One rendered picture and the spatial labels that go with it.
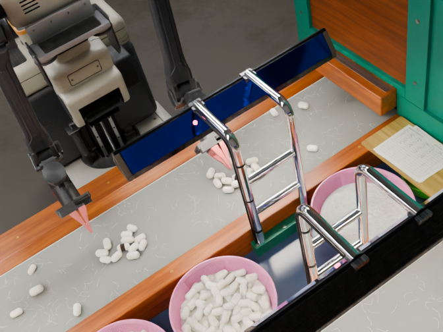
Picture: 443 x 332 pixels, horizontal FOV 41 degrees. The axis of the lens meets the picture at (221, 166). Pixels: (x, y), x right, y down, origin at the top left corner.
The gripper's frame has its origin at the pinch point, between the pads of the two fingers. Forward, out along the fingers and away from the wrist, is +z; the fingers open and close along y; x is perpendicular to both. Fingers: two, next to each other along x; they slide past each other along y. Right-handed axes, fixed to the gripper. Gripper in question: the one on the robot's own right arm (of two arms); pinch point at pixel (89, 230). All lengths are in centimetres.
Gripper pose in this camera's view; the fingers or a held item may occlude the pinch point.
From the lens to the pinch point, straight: 165.3
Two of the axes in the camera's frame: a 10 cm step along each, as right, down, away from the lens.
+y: 8.2, -5.2, 2.4
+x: -2.0, 1.4, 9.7
